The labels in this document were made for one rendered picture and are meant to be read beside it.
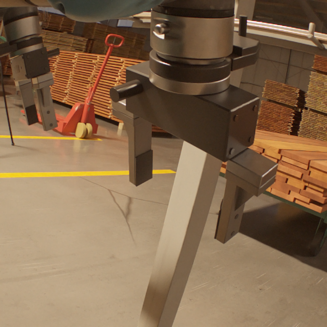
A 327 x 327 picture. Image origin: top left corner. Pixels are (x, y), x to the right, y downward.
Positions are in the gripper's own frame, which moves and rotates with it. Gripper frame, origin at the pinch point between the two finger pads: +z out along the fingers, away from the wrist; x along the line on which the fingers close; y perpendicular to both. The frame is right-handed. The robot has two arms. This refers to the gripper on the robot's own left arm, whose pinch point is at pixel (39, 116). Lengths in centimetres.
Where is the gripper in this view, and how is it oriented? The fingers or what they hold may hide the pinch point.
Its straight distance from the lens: 76.2
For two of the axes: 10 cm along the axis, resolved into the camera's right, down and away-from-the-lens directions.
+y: 8.1, -3.3, 4.9
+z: 1.9, 9.3, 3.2
